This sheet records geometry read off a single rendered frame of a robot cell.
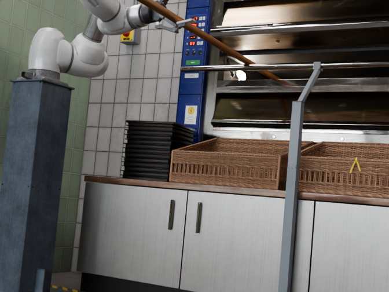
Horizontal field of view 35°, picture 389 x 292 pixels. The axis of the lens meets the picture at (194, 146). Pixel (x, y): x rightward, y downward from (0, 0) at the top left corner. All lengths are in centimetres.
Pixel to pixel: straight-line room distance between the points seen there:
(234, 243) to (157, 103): 122
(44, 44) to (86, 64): 23
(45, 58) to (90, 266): 104
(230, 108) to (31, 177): 115
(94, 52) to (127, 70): 73
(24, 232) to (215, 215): 88
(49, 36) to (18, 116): 41
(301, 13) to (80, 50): 117
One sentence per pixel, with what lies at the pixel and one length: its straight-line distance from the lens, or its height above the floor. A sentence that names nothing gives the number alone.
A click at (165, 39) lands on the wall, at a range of 369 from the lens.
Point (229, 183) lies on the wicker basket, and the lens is 277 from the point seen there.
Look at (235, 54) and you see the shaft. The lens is 285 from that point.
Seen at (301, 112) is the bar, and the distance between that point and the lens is 258.
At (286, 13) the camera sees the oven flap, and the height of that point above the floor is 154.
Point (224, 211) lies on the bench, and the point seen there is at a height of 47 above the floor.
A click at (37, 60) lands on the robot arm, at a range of 303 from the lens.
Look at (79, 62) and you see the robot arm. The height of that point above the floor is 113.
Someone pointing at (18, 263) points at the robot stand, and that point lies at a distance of 294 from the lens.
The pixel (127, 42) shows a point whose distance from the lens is 376.
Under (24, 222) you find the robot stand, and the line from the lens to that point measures 292.
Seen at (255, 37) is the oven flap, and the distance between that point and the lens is 329.
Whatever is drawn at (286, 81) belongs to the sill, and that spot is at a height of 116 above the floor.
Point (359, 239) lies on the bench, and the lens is 252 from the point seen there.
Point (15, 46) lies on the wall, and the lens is 349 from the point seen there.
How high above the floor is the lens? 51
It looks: 5 degrees up
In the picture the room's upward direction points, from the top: 5 degrees clockwise
